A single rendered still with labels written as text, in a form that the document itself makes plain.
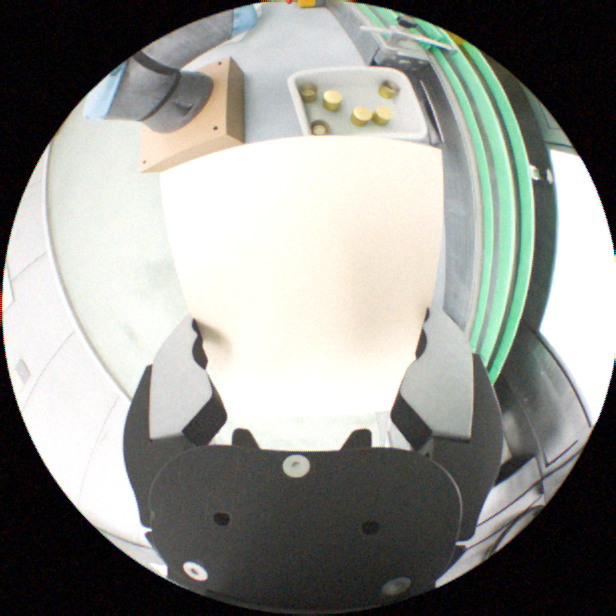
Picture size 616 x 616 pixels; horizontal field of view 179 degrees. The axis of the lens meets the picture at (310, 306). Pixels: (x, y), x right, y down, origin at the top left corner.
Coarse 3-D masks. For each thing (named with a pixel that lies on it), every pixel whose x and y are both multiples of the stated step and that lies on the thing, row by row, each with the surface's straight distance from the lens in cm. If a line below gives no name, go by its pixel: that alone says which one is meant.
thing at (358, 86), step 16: (288, 80) 44; (304, 80) 46; (320, 80) 47; (336, 80) 48; (352, 80) 49; (368, 80) 50; (384, 80) 51; (400, 80) 49; (320, 96) 49; (352, 96) 50; (368, 96) 51; (400, 96) 50; (304, 112) 40; (320, 112) 47; (336, 112) 48; (352, 112) 48; (400, 112) 50; (416, 112) 45; (304, 128) 39; (336, 128) 46; (352, 128) 47; (368, 128) 47; (384, 128) 48; (400, 128) 50; (416, 128) 46
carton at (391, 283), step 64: (192, 192) 10; (256, 192) 9; (320, 192) 8; (384, 192) 9; (192, 256) 10; (256, 256) 9; (320, 256) 9; (384, 256) 9; (256, 320) 10; (320, 320) 10; (384, 320) 11; (256, 384) 14; (320, 384) 13; (384, 384) 14
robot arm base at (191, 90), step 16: (176, 80) 41; (192, 80) 44; (208, 80) 46; (176, 96) 41; (192, 96) 43; (208, 96) 45; (160, 112) 42; (176, 112) 42; (192, 112) 44; (160, 128) 46; (176, 128) 46
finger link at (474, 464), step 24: (480, 360) 9; (480, 384) 8; (480, 408) 8; (480, 432) 7; (432, 456) 6; (456, 456) 6; (480, 456) 7; (456, 480) 6; (480, 480) 7; (480, 504) 6
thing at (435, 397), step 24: (432, 312) 11; (432, 336) 9; (456, 336) 10; (432, 360) 8; (456, 360) 9; (408, 384) 7; (432, 384) 7; (456, 384) 8; (408, 408) 7; (432, 408) 7; (456, 408) 7; (408, 432) 7; (432, 432) 6; (456, 432) 7
